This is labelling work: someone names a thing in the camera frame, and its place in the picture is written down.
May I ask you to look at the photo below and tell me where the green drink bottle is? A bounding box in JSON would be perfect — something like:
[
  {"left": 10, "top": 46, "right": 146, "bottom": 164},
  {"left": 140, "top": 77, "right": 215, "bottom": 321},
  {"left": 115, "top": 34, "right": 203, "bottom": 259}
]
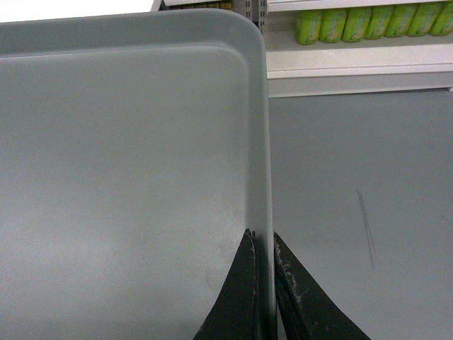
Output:
[
  {"left": 429, "top": 1, "right": 452, "bottom": 36},
  {"left": 364, "top": 5, "right": 394, "bottom": 40},
  {"left": 384, "top": 4, "right": 418, "bottom": 38},
  {"left": 406, "top": 2, "right": 442, "bottom": 37},
  {"left": 319, "top": 8, "right": 347, "bottom": 43},
  {"left": 295, "top": 10, "right": 323, "bottom": 45},
  {"left": 342, "top": 7, "right": 372, "bottom": 43}
]

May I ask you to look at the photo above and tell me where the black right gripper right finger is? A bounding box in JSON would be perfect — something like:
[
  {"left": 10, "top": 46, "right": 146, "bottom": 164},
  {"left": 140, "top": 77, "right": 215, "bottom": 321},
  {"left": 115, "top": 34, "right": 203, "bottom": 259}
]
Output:
[{"left": 274, "top": 234, "right": 369, "bottom": 339}]

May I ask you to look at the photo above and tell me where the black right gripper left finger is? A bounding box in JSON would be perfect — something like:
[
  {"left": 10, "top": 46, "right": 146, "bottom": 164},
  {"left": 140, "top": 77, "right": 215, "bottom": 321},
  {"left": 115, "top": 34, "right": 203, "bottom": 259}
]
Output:
[{"left": 194, "top": 229, "right": 259, "bottom": 340}]

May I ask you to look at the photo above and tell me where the grey rectangular serving tray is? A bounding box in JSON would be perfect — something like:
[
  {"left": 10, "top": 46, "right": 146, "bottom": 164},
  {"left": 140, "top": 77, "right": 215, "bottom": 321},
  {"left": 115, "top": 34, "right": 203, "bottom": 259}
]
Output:
[{"left": 1, "top": 9, "right": 276, "bottom": 339}]

